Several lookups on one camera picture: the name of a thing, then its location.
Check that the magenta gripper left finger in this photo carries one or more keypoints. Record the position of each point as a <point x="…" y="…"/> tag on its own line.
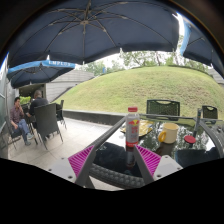
<point x="71" y="168"/>

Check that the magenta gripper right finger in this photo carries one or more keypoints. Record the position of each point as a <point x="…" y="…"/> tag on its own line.
<point x="153" y="166"/>

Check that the yellow snack bag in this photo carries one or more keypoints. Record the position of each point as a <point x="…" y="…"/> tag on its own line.
<point x="142" y="127"/>

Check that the red bottle cap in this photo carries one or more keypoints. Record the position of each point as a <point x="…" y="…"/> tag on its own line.
<point x="189" y="139"/>

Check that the red-capped drink bottle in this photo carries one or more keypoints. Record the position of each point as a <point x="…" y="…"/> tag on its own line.
<point x="132" y="139"/>

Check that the grey wicker chair back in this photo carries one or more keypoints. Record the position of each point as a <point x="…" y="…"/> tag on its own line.
<point x="46" y="120"/>

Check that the green wicker chair centre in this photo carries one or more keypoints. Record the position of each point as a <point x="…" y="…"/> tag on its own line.
<point x="163" y="107"/>

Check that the green wicker chair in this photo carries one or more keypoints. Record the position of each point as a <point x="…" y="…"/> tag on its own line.
<point x="163" y="107"/>
<point x="210" y="113"/>

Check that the dark chair under man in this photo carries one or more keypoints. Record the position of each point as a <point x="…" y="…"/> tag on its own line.
<point x="11" y="132"/>

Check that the green wicker chair right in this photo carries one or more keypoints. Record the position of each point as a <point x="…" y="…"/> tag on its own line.
<point x="210" y="113"/>

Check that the man in plaid shirt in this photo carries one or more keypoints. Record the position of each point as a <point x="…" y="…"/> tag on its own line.
<point x="18" y="122"/>

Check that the man in dark shirt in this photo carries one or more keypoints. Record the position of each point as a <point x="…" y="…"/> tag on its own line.
<point x="38" y="101"/>

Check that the blue umbrella white lettering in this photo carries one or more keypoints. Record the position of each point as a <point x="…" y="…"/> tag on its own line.
<point x="37" y="72"/>

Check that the dark blue right umbrella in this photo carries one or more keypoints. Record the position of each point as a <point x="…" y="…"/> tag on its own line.
<point x="197" y="47"/>

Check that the dark blue patio umbrella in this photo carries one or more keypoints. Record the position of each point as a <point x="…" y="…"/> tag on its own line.
<point x="82" y="31"/>

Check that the cream mug yellow handle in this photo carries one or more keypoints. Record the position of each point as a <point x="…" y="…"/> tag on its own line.
<point x="169" y="133"/>

